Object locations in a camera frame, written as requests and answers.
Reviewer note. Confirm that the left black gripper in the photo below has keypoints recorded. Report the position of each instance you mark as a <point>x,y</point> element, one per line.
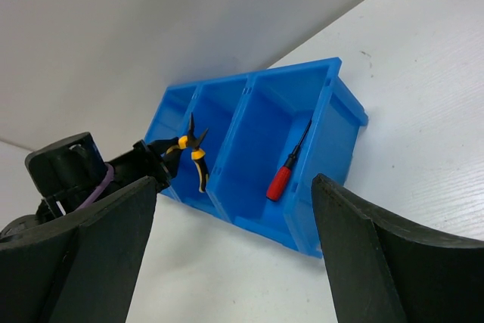
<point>71,174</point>

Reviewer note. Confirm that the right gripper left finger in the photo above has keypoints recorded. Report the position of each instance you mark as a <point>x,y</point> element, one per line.
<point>82,267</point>

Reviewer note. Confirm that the yellow-handled needle-nose pliers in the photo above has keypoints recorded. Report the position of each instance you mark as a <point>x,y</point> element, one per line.
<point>170,151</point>

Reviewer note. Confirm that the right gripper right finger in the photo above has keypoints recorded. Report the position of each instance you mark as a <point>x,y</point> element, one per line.
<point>382,267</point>

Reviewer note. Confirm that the blue three-compartment plastic bin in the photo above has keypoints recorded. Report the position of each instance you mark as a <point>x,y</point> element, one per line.
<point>254,120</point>

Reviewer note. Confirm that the red-handled screwdriver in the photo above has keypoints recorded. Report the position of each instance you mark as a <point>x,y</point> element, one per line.
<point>282,177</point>

